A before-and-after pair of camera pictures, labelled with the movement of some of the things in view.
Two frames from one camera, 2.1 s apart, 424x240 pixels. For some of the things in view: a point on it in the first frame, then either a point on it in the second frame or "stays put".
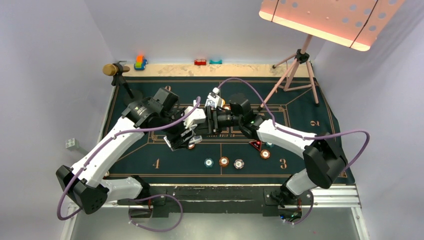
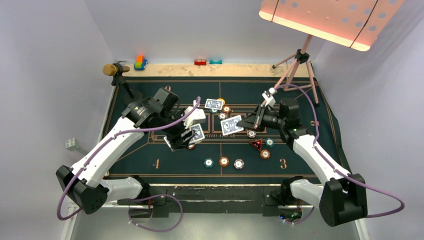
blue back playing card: [210, 102] stays put
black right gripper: [212, 119] → [254, 121]
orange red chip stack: [223, 161] stays put
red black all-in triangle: [257, 144] stays put
